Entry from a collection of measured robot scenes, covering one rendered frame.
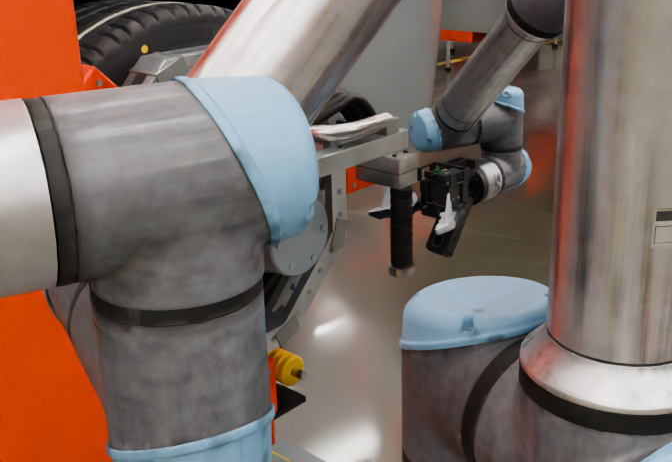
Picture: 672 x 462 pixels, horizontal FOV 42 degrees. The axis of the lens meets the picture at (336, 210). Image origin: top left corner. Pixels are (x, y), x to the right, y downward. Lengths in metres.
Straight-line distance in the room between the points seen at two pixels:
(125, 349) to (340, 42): 0.22
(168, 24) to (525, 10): 0.54
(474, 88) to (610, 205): 0.94
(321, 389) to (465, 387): 1.99
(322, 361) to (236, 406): 2.35
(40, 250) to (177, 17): 1.09
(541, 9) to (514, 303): 0.69
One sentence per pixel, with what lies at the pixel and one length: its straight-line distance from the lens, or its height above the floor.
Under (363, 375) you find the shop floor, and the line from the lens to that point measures 2.65.
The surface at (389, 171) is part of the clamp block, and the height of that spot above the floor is 0.93.
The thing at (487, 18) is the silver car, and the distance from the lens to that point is 3.84.
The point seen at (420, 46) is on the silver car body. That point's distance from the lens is 2.11.
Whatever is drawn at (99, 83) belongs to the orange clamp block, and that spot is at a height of 1.10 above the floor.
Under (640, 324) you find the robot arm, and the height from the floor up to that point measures 1.10.
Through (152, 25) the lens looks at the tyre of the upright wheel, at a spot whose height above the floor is 1.16.
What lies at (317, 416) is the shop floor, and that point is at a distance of 2.47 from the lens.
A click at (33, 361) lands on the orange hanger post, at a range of 0.90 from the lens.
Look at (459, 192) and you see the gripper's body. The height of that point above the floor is 0.86.
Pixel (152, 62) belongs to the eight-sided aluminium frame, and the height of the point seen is 1.11.
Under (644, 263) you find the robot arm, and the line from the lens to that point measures 0.49.
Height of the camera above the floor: 1.32
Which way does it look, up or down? 19 degrees down
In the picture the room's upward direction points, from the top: 2 degrees counter-clockwise
